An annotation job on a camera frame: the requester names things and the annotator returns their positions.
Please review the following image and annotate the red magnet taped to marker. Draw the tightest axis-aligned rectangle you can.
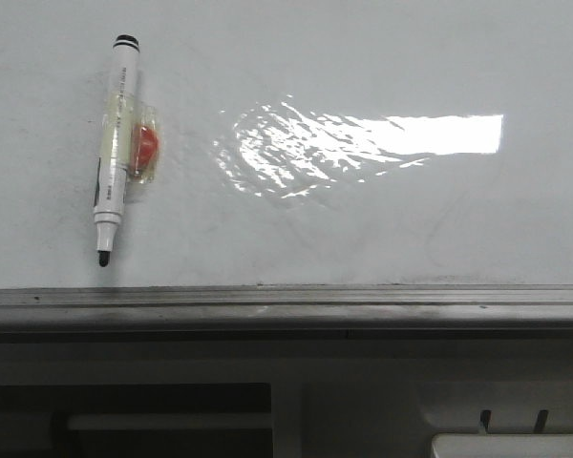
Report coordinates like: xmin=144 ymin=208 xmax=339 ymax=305
xmin=128 ymin=103 xmax=161 ymax=184

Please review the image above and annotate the white whiteboard marker black tip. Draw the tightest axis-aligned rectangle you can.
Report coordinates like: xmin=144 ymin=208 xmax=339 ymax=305
xmin=93 ymin=34 xmax=140 ymax=267

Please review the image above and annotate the white whiteboard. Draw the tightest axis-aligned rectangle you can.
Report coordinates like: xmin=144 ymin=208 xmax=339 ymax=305
xmin=0 ymin=1 xmax=573 ymax=288

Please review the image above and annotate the grey aluminium whiteboard tray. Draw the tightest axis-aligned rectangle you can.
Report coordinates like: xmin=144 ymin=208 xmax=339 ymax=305
xmin=0 ymin=285 xmax=573 ymax=342

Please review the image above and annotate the white box lower right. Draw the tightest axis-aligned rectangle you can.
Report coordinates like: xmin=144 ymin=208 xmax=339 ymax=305
xmin=430 ymin=434 xmax=573 ymax=457

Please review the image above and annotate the black hook left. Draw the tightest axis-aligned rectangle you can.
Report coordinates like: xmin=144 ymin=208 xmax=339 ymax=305
xmin=478 ymin=409 xmax=492 ymax=434

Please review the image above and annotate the black hook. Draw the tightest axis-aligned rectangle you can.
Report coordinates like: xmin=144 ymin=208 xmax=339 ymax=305
xmin=478 ymin=409 xmax=492 ymax=434
xmin=533 ymin=409 xmax=549 ymax=434

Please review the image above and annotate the black hook right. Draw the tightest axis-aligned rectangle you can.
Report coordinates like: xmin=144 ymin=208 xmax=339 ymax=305
xmin=533 ymin=409 xmax=549 ymax=434

